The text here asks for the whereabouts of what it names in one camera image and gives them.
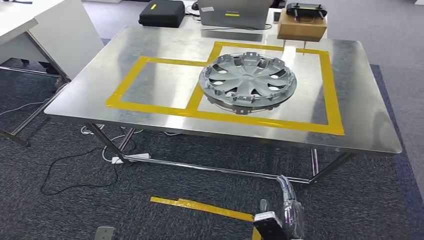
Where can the small white table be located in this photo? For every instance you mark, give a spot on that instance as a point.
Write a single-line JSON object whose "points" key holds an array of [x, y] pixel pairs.
{"points": [[190, 20]]}

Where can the white table steel legs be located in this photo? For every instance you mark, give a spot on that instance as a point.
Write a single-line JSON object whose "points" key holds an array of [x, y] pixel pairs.
{"points": [[63, 36]]}

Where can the brown cardboard box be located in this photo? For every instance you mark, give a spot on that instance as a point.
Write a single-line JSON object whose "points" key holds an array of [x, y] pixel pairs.
{"points": [[301, 30]]}

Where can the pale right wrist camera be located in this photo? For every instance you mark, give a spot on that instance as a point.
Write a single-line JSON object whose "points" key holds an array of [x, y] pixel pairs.
{"points": [[266, 225]]}

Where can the white power strip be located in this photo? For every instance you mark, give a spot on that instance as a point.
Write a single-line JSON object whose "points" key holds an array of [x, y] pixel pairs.
{"points": [[137, 156]]}

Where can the black computer mouse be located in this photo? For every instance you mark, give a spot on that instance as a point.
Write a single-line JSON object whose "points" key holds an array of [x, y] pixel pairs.
{"points": [[195, 5]]}

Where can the black remote controller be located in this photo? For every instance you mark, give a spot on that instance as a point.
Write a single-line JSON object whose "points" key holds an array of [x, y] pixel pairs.
{"points": [[306, 10]]}

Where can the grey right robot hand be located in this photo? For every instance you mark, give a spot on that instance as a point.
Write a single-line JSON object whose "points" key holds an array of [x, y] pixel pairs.
{"points": [[293, 218]]}

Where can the steel workbench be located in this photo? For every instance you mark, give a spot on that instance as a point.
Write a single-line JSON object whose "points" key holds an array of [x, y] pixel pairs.
{"points": [[159, 46]]}

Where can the yellow floor tape strip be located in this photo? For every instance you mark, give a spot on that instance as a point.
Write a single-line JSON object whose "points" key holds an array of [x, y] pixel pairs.
{"points": [[205, 208]]}

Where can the black hard case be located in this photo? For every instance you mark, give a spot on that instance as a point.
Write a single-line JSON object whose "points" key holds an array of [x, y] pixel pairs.
{"points": [[162, 14]]}

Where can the grey plastic hubcap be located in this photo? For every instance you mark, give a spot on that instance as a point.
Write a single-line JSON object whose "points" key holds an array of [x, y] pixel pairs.
{"points": [[248, 79]]}

